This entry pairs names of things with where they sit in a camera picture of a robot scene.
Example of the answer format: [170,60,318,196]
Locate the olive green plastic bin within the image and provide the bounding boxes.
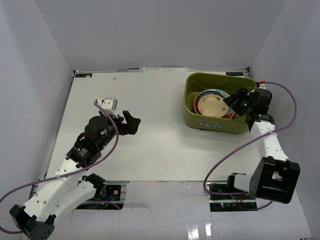
[183,72,256,135]

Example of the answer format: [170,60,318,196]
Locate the orange round plate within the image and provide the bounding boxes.
[193,95,201,115]

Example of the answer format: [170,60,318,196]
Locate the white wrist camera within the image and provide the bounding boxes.
[94,97,118,118]
[255,80,266,90]

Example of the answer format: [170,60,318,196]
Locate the white paper sheets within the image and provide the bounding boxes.
[139,67,189,73]

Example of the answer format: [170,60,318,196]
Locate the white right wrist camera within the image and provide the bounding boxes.
[255,80,266,90]

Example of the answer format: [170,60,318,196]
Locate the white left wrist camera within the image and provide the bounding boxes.
[94,97,118,118]

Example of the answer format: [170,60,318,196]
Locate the black label sticker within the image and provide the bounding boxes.
[225,72,244,77]
[74,73,93,78]

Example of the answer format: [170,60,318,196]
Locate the cream floral small plate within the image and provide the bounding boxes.
[197,94,229,118]

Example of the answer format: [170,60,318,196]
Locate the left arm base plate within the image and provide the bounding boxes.
[100,185,122,201]

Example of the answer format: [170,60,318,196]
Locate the red teal floral plate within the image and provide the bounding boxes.
[197,89,236,119]

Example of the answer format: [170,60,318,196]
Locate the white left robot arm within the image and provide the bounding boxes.
[9,110,141,240]

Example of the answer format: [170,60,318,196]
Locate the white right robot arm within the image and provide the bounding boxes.
[223,88,301,204]

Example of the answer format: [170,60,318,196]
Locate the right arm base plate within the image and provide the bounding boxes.
[207,181,257,213]

